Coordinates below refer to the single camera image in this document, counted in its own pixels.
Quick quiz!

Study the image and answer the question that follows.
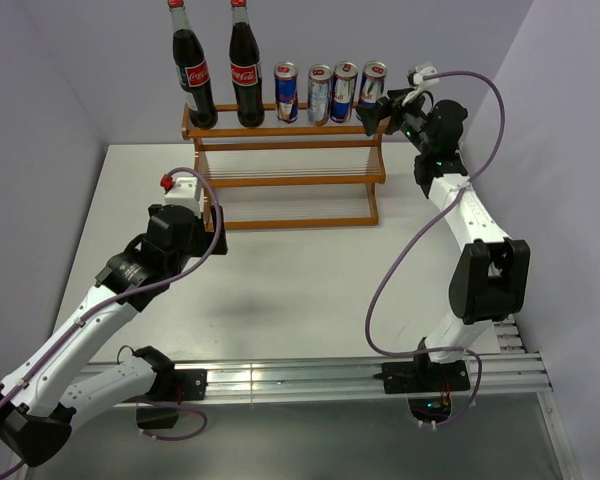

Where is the cola glass bottle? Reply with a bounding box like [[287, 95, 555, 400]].
[[229, 1, 265, 128], [167, 0, 218, 129]]

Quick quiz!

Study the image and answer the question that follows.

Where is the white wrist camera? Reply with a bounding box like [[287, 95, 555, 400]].
[[160, 174, 201, 217], [403, 62, 439, 105]]

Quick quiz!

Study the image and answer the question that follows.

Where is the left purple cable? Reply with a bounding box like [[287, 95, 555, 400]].
[[0, 166, 226, 480]]

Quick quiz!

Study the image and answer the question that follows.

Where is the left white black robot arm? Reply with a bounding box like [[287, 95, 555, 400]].
[[0, 204, 228, 467]]

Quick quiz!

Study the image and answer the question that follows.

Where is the energy drink can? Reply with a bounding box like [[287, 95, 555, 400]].
[[358, 61, 387, 106], [274, 62, 298, 123], [330, 61, 358, 123], [307, 64, 333, 126]]

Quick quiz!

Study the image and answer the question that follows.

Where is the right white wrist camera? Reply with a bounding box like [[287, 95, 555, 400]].
[[403, 62, 439, 105]]

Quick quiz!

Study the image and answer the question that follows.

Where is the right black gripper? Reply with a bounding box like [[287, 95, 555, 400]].
[[356, 87, 434, 155]]

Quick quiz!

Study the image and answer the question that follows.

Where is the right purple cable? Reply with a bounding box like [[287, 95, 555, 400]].
[[365, 69, 506, 429]]

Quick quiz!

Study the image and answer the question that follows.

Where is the orange three-tier wooden shelf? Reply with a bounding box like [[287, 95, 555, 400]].
[[180, 103, 386, 230]]

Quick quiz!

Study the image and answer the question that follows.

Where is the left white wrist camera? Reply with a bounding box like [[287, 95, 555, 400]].
[[160, 174, 201, 217]]

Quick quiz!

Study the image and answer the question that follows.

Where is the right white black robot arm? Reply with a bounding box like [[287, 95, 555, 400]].
[[356, 89, 531, 390]]

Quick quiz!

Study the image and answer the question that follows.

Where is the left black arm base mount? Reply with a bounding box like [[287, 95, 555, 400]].
[[135, 369, 207, 439]]

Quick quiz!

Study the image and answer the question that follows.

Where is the purple cable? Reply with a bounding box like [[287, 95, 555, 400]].
[[365, 69, 506, 429], [0, 166, 226, 480]]

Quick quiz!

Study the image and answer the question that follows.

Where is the aluminium right side rail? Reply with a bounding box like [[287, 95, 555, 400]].
[[494, 318, 527, 354]]

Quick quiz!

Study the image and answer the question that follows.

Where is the aluminium front rail frame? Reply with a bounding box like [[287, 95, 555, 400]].
[[27, 349, 554, 409]]

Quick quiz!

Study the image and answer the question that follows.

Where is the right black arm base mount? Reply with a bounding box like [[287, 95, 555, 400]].
[[373, 356, 470, 422]]

